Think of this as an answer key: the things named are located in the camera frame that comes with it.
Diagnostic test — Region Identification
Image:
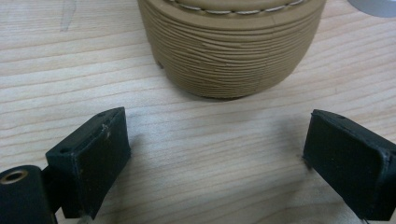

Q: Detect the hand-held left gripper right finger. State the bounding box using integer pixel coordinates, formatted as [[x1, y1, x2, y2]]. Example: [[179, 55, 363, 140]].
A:
[[303, 108, 396, 222]]

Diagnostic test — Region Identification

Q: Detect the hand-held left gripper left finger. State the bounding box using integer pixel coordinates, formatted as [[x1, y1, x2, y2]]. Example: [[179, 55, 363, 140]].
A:
[[46, 106, 132, 220]]

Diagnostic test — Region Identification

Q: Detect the tan leather shoe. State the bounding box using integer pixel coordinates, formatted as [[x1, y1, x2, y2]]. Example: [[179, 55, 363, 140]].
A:
[[136, 0, 327, 101]]

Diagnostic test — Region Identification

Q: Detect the white shoe rack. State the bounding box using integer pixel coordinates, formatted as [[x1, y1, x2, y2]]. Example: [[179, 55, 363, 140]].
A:
[[346, 0, 396, 19]]

